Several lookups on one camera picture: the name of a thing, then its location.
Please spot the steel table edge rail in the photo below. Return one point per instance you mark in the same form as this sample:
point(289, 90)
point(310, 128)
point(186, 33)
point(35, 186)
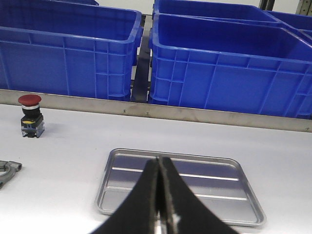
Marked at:
point(134, 109)

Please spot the grey metal pipe clamp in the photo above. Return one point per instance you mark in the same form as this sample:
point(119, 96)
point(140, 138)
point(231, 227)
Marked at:
point(8, 170)

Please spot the blue crate behind right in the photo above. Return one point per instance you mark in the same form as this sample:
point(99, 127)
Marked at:
point(216, 11)

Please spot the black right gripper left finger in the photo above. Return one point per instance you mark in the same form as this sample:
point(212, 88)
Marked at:
point(137, 213)

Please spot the blue plastic crate left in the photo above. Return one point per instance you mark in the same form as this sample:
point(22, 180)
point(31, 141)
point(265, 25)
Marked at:
point(68, 48)

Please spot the blue plastic crate right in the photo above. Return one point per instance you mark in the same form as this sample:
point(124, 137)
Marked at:
point(230, 66)

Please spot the silver metal tray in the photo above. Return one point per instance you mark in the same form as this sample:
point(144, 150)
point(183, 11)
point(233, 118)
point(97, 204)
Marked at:
point(219, 183)

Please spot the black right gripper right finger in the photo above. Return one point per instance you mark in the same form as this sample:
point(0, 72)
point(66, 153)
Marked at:
point(182, 212)

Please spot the red emergency stop button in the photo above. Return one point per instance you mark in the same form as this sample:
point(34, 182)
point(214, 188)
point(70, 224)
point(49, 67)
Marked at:
point(32, 123)

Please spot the blue crate far right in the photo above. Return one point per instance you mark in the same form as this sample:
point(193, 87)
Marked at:
point(298, 24)

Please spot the blue plastic crate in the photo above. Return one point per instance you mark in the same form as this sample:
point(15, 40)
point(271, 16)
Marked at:
point(230, 66)
point(68, 48)

